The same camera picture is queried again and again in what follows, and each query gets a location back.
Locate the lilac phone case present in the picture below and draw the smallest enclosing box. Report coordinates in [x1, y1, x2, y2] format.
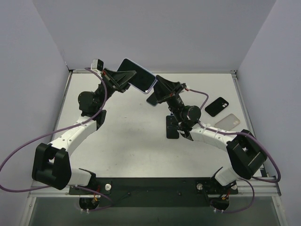
[117, 58, 157, 94]

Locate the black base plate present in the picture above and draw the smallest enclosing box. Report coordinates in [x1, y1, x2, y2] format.
[69, 178, 238, 207]

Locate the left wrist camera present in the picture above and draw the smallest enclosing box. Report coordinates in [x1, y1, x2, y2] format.
[90, 59, 104, 73]

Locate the purple cable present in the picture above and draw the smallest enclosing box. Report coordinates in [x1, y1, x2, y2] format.
[0, 67, 113, 211]
[187, 89, 282, 214]

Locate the black smartphone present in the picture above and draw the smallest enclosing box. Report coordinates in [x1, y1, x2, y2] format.
[166, 115, 180, 139]

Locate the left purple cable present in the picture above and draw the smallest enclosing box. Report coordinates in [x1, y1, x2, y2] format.
[0, 67, 113, 211]

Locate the beige phone case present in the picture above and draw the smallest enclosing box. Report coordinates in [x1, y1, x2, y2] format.
[214, 113, 240, 130]

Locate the black phone case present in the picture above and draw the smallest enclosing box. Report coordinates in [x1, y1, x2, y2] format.
[205, 97, 229, 117]

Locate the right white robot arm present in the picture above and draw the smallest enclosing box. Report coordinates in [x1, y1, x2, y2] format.
[154, 75, 267, 186]

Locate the dark smartphone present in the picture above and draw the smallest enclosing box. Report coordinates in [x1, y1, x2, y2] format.
[146, 93, 158, 106]

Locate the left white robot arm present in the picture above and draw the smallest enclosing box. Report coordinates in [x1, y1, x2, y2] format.
[32, 69, 136, 194]

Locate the aluminium front rail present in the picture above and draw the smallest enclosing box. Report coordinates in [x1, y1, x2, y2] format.
[27, 179, 282, 198]

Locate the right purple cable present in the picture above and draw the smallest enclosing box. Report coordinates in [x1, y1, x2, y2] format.
[187, 89, 282, 214]

